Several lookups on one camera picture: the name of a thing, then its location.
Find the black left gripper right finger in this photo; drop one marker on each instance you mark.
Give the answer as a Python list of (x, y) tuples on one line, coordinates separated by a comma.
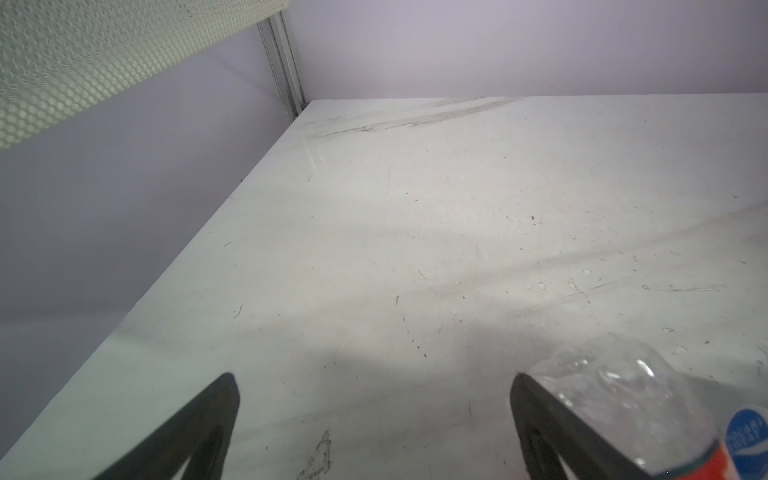
[(551, 436)]

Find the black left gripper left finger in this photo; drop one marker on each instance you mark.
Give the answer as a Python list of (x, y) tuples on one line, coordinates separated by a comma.
[(193, 442)]

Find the clear bottle red white label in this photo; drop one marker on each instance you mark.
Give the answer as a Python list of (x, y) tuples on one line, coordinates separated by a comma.
[(670, 424)]

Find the white mesh wall shelf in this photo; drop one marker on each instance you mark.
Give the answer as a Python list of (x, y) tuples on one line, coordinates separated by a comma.
[(59, 58)]

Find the aluminium frame post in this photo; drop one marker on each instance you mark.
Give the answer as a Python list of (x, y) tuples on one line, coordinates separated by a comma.
[(276, 36)]

